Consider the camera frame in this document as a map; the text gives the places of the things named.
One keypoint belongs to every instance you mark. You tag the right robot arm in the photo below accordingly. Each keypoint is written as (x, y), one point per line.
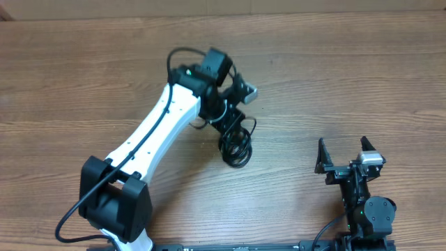
(369, 218)

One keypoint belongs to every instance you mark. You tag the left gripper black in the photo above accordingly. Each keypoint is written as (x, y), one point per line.
(234, 120)

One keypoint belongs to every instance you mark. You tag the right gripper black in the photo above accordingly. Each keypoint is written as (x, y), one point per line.
(336, 172)

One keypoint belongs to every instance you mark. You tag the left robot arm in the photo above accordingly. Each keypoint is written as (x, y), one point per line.
(114, 192)

